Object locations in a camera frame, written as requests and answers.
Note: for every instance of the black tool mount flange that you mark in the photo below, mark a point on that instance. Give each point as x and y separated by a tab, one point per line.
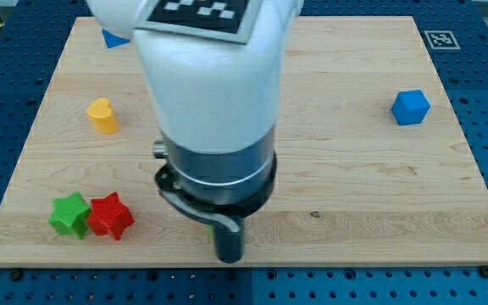
223	217

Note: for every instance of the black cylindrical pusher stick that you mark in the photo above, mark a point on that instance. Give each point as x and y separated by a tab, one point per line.
228	239

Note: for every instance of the yellow heart block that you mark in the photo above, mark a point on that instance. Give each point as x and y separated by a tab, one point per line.
102	116

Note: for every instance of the fiducial marker on table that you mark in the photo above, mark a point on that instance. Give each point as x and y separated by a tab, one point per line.
441	40

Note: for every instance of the red star block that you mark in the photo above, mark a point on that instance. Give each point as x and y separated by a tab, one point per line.
109	216

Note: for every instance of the blue triangle block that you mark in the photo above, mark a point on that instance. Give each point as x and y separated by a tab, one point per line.
112	40

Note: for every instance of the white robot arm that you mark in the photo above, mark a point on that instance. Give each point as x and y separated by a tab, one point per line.
213	69

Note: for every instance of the wooden board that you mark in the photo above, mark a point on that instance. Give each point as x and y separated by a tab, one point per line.
353	187

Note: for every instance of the fiducial marker on arm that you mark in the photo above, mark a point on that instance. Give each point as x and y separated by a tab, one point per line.
222	20

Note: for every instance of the blue cube block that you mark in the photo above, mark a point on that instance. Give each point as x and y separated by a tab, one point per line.
410	107

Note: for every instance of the green star block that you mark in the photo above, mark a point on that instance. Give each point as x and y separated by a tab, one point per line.
70	215

